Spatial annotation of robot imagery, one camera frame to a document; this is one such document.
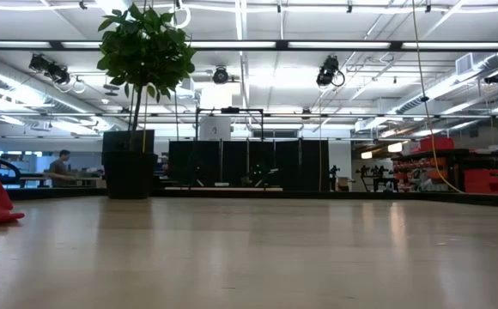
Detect black overhead frame bar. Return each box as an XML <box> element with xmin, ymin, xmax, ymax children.
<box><xmin>0</xmin><ymin>39</ymin><xmax>498</xmax><ymax>53</ymax></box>

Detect black hanging ceiling camera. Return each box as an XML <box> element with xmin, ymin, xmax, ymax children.
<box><xmin>212</xmin><ymin>65</ymin><xmax>231</xmax><ymax>85</ymax></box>

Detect red crate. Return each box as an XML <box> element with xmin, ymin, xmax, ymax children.
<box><xmin>418</xmin><ymin>136</ymin><xmax>455</xmax><ymax>154</ymax></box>

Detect green leafy plant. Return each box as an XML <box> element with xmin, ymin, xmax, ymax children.
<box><xmin>96</xmin><ymin>3</ymin><xmax>197</xmax><ymax>151</ymax></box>

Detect person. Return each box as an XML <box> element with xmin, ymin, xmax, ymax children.
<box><xmin>45</xmin><ymin>148</ymin><xmax>78</xmax><ymax>188</ymax></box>

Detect background work table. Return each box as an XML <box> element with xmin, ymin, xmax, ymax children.
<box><xmin>16</xmin><ymin>173</ymin><xmax>104</xmax><ymax>189</ymax></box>

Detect white box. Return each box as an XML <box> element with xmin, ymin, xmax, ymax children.
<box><xmin>198</xmin><ymin>116</ymin><xmax>232</xmax><ymax>142</ymax></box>

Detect black hanging camera with cable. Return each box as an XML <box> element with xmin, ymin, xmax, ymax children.
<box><xmin>315</xmin><ymin>54</ymin><xmax>346</xmax><ymax>88</ymax></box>

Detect black shelf unit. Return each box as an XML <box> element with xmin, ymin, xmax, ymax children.
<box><xmin>392</xmin><ymin>148</ymin><xmax>498</xmax><ymax>194</ymax></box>

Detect black metal rig frame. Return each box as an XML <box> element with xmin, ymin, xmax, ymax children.
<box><xmin>195</xmin><ymin>106</ymin><xmax>265</xmax><ymax>142</ymax></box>

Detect yellow hanging cable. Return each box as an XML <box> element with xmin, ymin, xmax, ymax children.
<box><xmin>410</xmin><ymin>0</ymin><xmax>465</xmax><ymax>195</ymax></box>

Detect black partition panels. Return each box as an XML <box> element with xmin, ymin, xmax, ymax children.
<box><xmin>167</xmin><ymin>137</ymin><xmax>331</xmax><ymax>193</ymax></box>

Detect black plant pot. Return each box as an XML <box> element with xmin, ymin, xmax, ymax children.
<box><xmin>101</xmin><ymin>129</ymin><xmax>159</xmax><ymax>200</ymax></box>

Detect red bin stack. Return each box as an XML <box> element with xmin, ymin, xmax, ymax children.
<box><xmin>463</xmin><ymin>168</ymin><xmax>498</xmax><ymax>195</ymax></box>

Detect black aluminium table frame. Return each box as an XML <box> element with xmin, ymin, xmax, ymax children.
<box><xmin>6</xmin><ymin>186</ymin><xmax>498</xmax><ymax>210</ymax></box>

